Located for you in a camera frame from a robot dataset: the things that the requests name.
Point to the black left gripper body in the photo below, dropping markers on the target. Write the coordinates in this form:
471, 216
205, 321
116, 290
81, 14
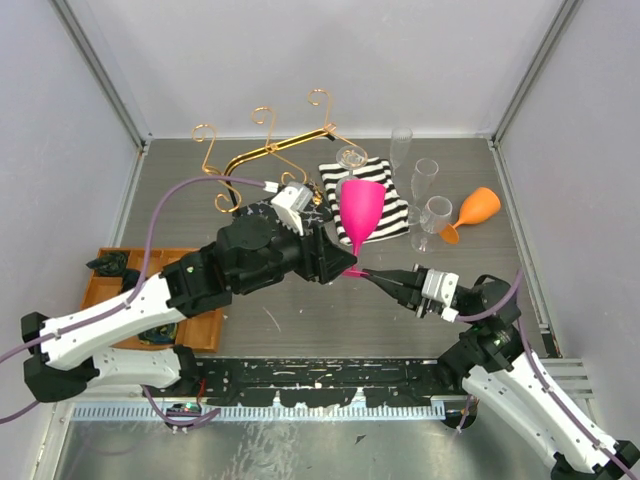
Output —
306, 261

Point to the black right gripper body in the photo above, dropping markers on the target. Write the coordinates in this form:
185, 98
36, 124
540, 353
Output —
427, 297

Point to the pink plastic wine glass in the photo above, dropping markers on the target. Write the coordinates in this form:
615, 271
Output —
361, 208

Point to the orange plastic wine glass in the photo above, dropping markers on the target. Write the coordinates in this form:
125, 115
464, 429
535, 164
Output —
478, 207

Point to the gold wine glass rack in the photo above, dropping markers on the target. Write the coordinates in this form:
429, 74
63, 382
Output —
270, 157

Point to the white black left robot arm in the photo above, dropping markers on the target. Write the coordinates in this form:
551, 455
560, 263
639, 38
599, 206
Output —
72, 353

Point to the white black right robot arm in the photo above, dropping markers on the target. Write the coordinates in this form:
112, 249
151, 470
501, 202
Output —
494, 363

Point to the clear stemmed wine glass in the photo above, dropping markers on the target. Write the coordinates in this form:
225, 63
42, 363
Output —
431, 220

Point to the black white striped cloth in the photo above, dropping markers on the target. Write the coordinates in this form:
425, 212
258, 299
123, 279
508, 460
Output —
394, 220

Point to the orange wooden compartment tray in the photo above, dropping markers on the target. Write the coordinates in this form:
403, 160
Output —
202, 333

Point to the tall clear champagne flute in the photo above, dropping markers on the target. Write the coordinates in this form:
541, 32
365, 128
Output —
401, 138

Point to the yellow blue rolled tie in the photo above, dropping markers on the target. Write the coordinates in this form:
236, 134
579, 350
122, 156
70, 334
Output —
161, 335

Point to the green patterned rolled tie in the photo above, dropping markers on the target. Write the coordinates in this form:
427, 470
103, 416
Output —
109, 264

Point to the white slotted cable duct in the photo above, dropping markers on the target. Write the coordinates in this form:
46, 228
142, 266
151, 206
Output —
137, 411

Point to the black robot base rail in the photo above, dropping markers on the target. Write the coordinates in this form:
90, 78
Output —
316, 382

